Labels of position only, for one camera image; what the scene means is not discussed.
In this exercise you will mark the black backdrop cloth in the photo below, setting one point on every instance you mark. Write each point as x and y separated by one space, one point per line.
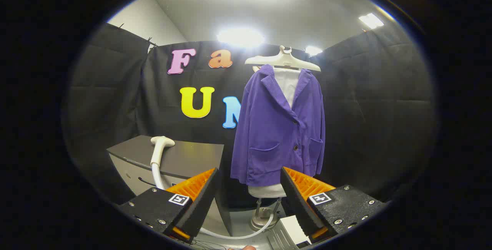
365 108

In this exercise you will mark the white plastic clothes hanger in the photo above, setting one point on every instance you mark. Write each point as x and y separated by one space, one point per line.
269 60

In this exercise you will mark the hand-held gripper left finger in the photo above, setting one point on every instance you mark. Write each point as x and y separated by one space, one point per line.
200 207

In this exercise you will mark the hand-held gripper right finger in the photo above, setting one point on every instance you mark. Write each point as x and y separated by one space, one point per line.
294 204

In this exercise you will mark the ceiling light panel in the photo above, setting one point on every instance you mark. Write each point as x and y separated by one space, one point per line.
371 20
240 37
313 50

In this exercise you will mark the grey cabinet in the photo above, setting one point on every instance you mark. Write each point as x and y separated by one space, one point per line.
184 158

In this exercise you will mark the white mannequin torso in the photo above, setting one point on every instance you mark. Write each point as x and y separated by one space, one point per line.
288 83

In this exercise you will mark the metal mannequin stand base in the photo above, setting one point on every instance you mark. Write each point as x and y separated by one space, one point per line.
261 219

